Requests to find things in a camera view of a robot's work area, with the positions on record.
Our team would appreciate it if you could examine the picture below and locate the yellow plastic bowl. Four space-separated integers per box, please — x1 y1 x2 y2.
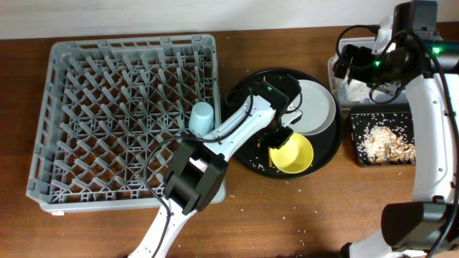
269 133 314 174

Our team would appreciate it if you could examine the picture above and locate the white napkin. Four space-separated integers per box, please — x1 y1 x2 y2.
345 80 371 103

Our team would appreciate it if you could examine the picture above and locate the grey round plate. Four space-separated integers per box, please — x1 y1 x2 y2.
288 80 336 135

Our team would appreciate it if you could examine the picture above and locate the light blue plastic cup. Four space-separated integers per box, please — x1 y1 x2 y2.
189 102 214 138

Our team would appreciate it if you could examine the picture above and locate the food scraps and rice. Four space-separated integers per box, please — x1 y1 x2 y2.
356 125 416 166

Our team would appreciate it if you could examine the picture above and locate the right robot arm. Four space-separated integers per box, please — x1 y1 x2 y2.
329 1 458 257

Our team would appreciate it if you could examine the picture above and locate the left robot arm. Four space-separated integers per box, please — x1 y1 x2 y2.
130 75 301 257

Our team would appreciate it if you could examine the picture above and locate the black rectangular waste tray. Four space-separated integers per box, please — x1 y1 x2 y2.
349 104 415 167

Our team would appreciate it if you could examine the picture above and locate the clear plastic waste bin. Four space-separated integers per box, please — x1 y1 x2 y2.
328 37 406 108

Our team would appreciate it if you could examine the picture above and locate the grey dishwasher rack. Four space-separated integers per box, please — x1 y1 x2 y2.
27 34 221 214

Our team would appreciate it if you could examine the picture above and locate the round black tray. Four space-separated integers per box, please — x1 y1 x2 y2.
223 68 344 179

